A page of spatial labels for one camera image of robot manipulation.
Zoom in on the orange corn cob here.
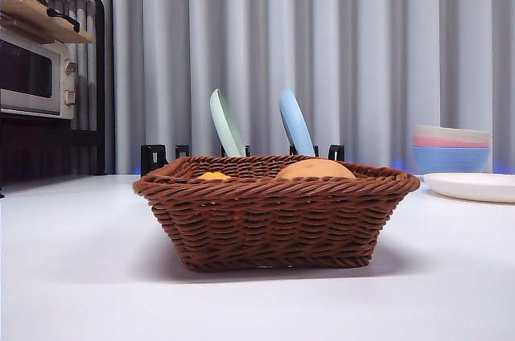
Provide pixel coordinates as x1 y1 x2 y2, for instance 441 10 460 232
196 170 233 182

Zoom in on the tan potato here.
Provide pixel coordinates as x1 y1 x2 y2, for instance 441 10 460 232
275 158 357 181

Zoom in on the brown wicker basket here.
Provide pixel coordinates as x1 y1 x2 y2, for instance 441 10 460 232
132 154 422 273

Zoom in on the pale green plate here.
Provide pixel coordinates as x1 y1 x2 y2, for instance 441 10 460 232
208 88 247 158

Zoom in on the light blue plate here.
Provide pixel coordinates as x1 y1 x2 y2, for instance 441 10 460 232
278 88 316 158

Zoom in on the black plate rack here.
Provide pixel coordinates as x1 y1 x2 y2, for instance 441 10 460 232
139 143 346 178

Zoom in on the grey curtain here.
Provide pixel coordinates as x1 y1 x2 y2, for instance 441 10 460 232
0 0 515 176

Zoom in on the pink bowl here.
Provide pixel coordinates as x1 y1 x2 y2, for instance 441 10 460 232
412 134 491 150

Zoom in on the cream bowl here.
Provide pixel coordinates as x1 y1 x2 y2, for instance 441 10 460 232
413 124 492 143

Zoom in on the black metal shelf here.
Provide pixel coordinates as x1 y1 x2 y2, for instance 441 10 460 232
0 0 106 198

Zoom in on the white plate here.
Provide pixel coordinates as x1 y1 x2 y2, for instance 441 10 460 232
422 172 515 204

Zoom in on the silver toaster oven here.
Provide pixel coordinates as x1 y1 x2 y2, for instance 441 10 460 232
0 29 77 120

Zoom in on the wooden board with black handle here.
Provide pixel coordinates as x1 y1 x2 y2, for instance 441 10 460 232
0 0 97 44

